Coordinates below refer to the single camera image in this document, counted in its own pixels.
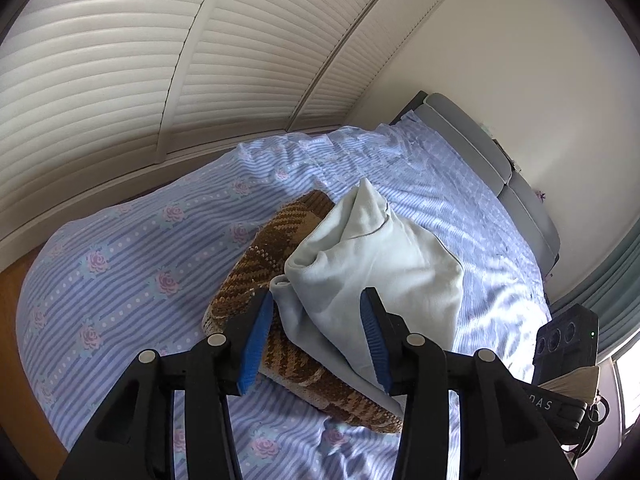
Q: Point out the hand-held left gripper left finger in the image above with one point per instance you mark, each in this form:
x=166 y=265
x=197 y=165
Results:
x=255 y=345

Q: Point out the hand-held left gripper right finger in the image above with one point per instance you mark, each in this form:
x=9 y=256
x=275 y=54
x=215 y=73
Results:
x=374 y=345

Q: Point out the pale green long-sleeve shirt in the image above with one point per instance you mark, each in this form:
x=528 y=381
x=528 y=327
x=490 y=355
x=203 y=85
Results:
x=375 y=260

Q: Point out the grey-green curtain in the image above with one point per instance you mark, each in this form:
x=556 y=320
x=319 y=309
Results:
x=615 y=290

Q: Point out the brown plaid sweater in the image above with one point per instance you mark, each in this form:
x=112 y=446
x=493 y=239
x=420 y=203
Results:
x=280 y=235

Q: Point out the small purple ornament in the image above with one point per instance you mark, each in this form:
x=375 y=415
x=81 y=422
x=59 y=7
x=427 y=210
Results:
x=539 y=194

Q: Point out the blue floral bedsheet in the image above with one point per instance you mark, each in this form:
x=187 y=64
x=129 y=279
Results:
x=150 y=240

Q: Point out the grey padded headboard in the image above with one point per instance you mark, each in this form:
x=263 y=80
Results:
x=475 y=135

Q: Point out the white louvered wardrobe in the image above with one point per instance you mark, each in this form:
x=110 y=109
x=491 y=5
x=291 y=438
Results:
x=125 y=60

